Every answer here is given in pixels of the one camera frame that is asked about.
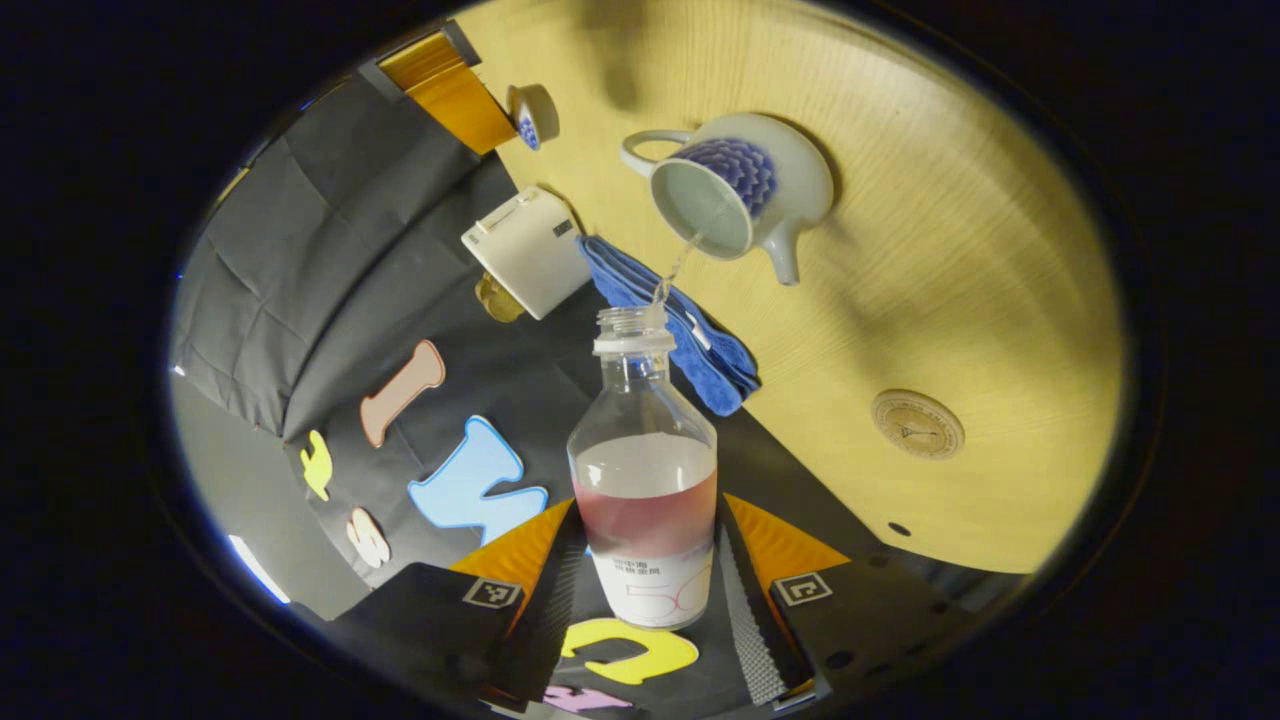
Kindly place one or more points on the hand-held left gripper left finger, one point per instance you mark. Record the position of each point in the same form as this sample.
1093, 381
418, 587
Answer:
545, 620

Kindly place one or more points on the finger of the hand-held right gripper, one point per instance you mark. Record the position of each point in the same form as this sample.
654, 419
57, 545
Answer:
455, 95

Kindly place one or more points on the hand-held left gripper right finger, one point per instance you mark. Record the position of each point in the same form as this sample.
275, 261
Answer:
750, 630

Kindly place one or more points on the clear plastic water bottle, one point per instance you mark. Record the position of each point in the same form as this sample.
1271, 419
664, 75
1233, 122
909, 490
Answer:
645, 500

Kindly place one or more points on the round brown coaster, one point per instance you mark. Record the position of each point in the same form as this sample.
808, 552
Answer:
917, 425

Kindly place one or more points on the white blue-patterned teacup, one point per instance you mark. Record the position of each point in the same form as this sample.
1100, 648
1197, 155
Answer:
790, 190

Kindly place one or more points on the white toaster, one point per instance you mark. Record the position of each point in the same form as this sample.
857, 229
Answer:
525, 250

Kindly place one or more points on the brown toast slice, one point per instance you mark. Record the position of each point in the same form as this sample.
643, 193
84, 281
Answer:
497, 300

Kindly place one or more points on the folded blue towel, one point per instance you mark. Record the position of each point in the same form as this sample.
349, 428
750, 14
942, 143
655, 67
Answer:
700, 350

